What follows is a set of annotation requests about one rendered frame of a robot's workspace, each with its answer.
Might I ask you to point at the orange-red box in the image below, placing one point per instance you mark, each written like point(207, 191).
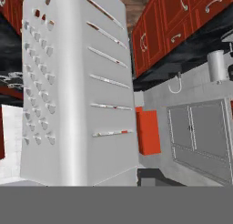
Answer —
point(148, 132)

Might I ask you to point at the grey metal canister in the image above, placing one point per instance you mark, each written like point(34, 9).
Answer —
point(217, 66)

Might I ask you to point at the white curved sink tap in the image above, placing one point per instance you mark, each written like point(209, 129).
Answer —
point(178, 85)

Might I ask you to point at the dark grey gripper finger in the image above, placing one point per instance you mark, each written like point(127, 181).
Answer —
point(150, 177)

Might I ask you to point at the hob with grey grates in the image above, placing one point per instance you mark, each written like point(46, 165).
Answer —
point(10, 80)

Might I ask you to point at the white metal box cheese grater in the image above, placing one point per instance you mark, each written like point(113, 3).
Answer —
point(75, 112)

